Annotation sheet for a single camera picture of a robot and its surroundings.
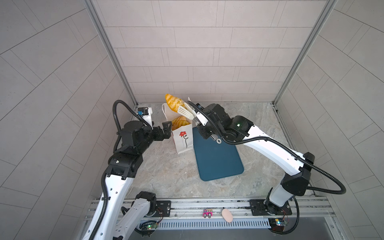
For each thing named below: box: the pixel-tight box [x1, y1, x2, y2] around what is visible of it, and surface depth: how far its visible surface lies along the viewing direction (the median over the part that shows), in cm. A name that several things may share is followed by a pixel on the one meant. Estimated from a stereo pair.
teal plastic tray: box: [192, 127, 244, 181], surface depth 87 cm
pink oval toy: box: [221, 208, 233, 223], surface depth 70 cm
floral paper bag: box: [162, 103, 194, 155], surface depth 81 cm
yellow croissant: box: [165, 94, 188, 113], surface depth 69 cm
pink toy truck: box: [202, 209, 214, 218], surface depth 70 cm
